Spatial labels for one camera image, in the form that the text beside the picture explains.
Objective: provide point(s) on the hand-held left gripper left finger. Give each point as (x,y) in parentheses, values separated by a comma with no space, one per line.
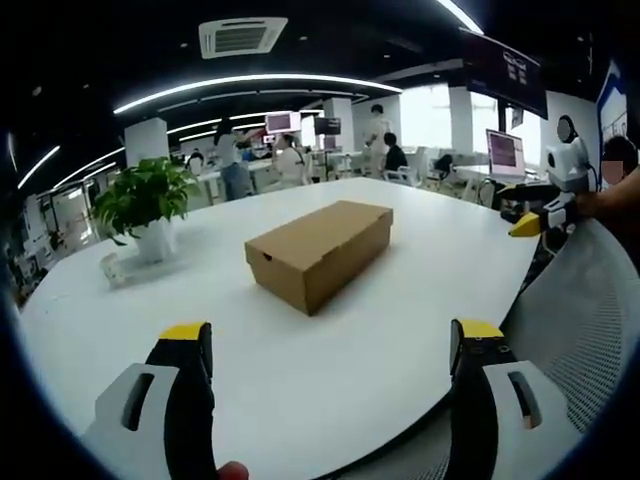
(165,400)

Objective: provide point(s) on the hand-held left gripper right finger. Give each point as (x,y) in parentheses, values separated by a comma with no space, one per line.
(495,400)

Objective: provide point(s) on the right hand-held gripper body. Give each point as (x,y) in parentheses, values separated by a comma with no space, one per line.
(567,162)

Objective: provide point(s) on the brown cardboard shoe box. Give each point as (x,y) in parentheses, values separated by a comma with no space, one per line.
(320,252)

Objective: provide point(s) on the person's left hand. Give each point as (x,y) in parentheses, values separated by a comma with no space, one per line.
(233,471)

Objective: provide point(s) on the black and yellow device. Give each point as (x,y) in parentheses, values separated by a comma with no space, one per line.
(525,197)

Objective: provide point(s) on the pink computer monitor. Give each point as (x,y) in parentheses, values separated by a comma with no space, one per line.
(506,152)

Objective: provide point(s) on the hanging dark display screen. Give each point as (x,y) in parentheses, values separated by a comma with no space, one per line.
(502,75)

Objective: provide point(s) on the grey mesh office chair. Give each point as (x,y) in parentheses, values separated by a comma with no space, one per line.
(575,320)

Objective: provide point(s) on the white office chair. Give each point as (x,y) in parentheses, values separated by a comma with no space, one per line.
(400,176)

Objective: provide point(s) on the green potted plant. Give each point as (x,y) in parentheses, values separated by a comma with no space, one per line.
(145,205)

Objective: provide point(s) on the pink hanging screen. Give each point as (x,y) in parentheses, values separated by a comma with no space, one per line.
(283,122)

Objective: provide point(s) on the white ceiling air vent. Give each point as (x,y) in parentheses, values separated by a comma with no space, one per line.
(242,37)

